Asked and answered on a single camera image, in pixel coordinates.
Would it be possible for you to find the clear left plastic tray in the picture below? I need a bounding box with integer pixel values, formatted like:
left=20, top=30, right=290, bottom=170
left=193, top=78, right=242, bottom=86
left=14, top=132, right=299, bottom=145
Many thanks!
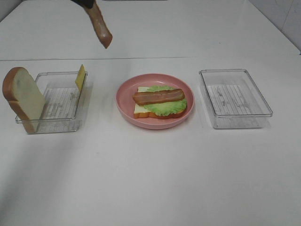
left=30, top=72, right=88, bottom=134

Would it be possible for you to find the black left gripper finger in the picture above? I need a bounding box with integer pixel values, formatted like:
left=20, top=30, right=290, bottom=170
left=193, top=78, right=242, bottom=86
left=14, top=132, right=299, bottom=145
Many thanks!
left=72, top=0, right=95, bottom=9

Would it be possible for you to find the pink round plate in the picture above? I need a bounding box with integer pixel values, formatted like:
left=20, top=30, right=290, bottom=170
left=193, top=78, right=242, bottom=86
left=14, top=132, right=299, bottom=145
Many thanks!
left=116, top=73, right=195, bottom=129

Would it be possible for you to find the clear right plastic tray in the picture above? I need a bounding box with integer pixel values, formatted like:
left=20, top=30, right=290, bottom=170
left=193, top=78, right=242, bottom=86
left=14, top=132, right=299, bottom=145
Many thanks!
left=199, top=69, right=273, bottom=129

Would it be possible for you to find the bread slice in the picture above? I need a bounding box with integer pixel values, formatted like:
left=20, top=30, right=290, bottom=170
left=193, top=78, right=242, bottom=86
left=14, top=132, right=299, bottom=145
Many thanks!
left=2, top=67, right=46, bottom=134
left=134, top=87, right=186, bottom=119

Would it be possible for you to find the green lettuce leaf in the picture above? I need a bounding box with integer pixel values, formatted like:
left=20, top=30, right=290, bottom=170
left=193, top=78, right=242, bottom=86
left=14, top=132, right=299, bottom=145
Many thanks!
left=139, top=85, right=187, bottom=116

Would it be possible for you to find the yellow cheese slice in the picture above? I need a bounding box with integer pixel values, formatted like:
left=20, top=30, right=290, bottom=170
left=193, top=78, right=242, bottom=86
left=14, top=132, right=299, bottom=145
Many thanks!
left=75, top=65, right=86, bottom=91

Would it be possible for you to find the bacon strip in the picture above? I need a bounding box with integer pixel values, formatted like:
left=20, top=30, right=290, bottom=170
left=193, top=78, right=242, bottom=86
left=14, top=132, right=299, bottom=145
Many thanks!
left=132, top=89, right=185, bottom=105
left=85, top=0, right=113, bottom=49

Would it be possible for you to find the clear plastic tray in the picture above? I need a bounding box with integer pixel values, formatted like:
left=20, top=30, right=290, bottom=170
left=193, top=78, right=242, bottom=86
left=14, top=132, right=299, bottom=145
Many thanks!
left=30, top=72, right=88, bottom=134
left=199, top=69, right=273, bottom=129

